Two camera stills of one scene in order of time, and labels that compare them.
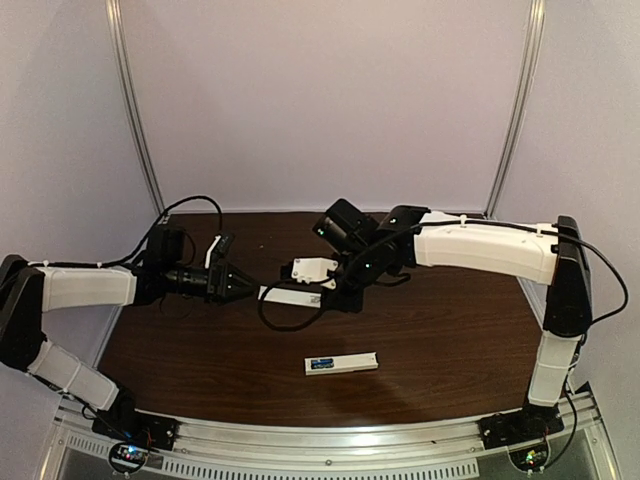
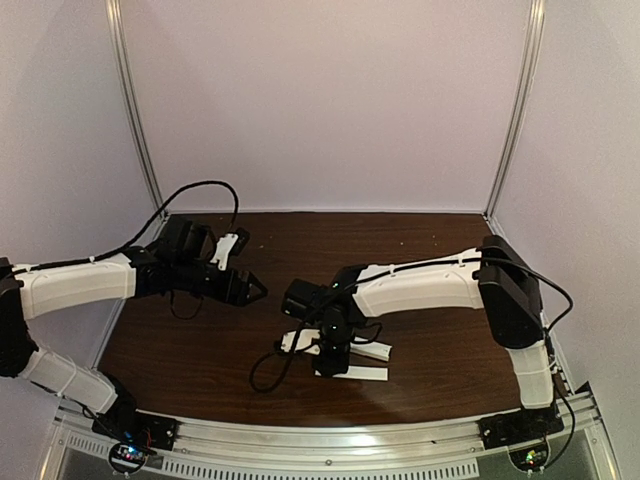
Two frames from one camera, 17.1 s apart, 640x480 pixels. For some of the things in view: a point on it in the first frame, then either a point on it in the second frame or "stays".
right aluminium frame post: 522,105 stays
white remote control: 341,363 -> 363,373
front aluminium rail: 430,450 stays
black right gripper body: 343,298 -> 332,364
